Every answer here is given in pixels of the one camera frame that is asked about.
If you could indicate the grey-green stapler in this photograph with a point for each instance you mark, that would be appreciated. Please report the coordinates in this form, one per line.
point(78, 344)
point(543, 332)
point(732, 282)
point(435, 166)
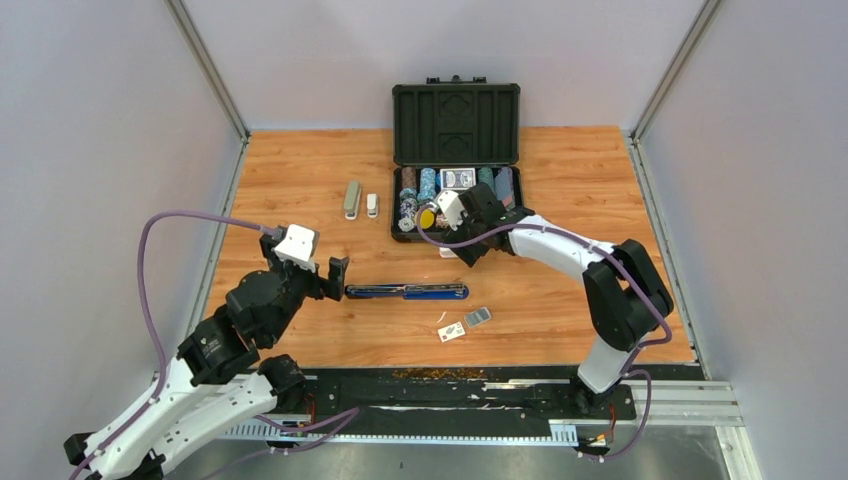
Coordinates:
point(352, 199)

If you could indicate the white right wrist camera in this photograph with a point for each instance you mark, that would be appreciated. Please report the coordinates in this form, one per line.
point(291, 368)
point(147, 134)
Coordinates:
point(450, 205)

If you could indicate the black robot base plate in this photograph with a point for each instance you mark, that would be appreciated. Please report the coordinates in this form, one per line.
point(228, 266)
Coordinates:
point(510, 401)

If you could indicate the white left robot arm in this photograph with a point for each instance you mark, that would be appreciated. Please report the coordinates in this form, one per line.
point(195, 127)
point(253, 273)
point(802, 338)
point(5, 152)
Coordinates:
point(217, 378)

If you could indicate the blue stapler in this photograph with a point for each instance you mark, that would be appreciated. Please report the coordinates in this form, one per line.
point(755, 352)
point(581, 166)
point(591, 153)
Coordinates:
point(415, 291)

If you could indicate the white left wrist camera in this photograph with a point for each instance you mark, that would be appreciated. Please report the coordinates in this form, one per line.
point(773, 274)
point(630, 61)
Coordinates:
point(298, 245)

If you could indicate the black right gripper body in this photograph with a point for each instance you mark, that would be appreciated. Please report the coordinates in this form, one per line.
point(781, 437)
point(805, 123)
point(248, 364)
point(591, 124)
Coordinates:
point(471, 252)

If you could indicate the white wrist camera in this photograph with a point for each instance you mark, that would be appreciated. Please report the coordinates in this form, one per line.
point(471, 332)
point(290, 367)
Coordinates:
point(450, 205)
point(298, 245)

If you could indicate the blue playing card deck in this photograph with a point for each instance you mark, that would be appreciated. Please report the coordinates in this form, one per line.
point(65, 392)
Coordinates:
point(457, 179)

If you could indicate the yellow poker chip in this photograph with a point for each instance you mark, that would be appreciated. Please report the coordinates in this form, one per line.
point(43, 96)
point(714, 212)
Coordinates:
point(426, 219)

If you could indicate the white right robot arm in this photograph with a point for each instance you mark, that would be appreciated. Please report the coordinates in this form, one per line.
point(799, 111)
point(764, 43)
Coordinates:
point(627, 299)

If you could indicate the black poker chip case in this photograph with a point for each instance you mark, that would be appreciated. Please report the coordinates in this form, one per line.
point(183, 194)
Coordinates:
point(454, 123)

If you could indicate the small white stapler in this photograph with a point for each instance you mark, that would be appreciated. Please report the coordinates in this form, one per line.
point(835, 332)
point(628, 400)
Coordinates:
point(372, 205)

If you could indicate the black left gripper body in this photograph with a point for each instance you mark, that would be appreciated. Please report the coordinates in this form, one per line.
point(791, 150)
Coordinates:
point(299, 283)

